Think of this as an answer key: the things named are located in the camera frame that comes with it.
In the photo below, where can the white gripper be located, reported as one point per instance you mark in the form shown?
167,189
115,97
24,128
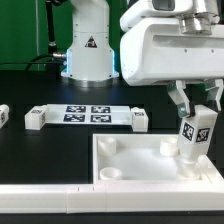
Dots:
156,51

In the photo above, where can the white square table top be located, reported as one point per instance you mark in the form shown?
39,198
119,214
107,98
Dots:
146,158

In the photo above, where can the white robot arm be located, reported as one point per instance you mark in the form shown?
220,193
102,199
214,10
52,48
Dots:
89,59

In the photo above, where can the white base tag plate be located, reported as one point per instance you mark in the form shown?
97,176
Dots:
88,114

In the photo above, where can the white L-shaped obstacle fence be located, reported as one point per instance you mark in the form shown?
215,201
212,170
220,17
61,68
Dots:
89,198

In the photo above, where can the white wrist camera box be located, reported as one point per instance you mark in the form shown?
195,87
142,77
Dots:
158,8

